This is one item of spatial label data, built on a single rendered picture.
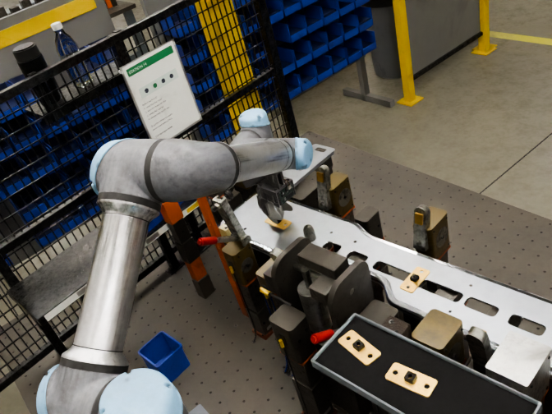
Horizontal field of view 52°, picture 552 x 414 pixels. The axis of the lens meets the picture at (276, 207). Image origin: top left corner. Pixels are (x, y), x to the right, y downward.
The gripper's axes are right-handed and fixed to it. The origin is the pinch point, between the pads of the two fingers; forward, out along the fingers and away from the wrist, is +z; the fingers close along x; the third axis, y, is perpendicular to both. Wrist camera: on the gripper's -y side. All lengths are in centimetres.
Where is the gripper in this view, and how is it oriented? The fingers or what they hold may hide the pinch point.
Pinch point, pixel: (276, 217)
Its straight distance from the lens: 166.7
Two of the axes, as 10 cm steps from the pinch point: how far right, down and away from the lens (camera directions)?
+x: 6.7, -5.6, 4.9
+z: 2.2, 7.8, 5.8
